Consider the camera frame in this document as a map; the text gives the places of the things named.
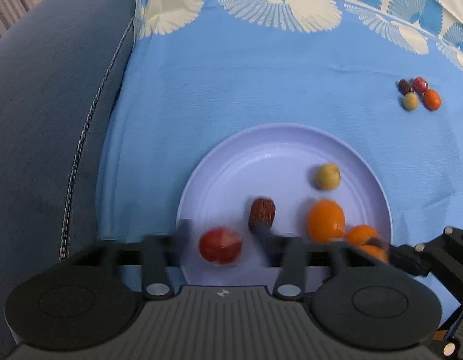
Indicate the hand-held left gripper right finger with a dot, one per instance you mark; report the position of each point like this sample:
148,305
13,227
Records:
262,232

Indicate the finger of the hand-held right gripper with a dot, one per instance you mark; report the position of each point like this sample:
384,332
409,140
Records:
407,257

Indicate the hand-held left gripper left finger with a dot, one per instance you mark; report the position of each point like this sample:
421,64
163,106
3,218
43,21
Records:
184,232

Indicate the dried red jujube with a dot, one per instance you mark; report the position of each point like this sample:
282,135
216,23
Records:
262,212
405,87

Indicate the small orange kumquat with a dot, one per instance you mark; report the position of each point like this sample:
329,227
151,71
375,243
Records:
361,234
432,99
374,254
326,221

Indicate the red cherry tomato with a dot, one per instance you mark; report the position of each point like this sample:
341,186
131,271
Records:
220,245
420,84

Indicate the light blue plate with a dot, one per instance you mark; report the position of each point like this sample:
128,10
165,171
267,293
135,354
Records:
269,165

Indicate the green jujube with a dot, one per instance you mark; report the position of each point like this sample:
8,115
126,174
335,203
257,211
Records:
328,176
410,101

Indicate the blue fan-print sheet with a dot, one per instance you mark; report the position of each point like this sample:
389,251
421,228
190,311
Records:
235,63

